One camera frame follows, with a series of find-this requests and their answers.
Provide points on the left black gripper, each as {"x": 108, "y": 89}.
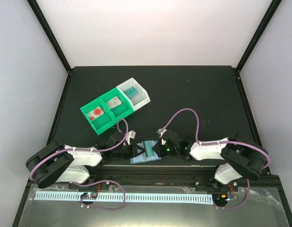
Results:
{"x": 132, "y": 153}

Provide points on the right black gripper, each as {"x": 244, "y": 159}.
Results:
{"x": 160, "y": 152}

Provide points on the teal VIP card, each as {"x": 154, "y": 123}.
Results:
{"x": 149, "y": 153}

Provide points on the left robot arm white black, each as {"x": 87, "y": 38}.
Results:
{"x": 63, "y": 163}

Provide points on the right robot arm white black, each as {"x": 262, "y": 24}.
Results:
{"x": 242, "y": 157}

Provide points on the white card red marks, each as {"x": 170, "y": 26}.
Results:
{"x": 114, "y": 102}

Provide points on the card with red circles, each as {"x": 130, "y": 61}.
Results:
{"x": 95, "y": 113}

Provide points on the teal card in white bin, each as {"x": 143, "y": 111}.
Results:
{"x": 131, "y": 92}

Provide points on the green bin middle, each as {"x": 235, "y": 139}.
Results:
{"x": 121, "y": 111}

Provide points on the green bin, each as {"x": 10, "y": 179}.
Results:
{"x": 102, "y": 123}
{"x": 121, "y": 111}

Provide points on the green bin left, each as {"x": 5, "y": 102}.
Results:
{"x": 102, "y": 123}

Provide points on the left controller board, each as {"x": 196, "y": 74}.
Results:
{"x": 89, "y": 195}

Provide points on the controller board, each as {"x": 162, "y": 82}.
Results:
{"x": 89, "y": 195}
{"x": 222, "y": 197}

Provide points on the right controller board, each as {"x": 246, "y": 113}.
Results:
{"x": 222, "y": 197}

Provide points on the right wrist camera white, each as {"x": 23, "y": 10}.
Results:
{"x": 160, "y": 133}

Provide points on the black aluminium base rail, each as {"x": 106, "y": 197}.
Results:
{"x": 194, "y": 176}

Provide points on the white slotted cable duct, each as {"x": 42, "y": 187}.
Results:
{"x": 128, "y": 197}

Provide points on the left frame post black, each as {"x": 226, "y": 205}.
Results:
{"x": 49, "y": 33}

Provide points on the frame post black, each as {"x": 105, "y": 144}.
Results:
{"x": 49, "y": 33}
{"x": 273, "y": 6}

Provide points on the right frame post black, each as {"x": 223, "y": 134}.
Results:
{"x": 273, "y": 6}

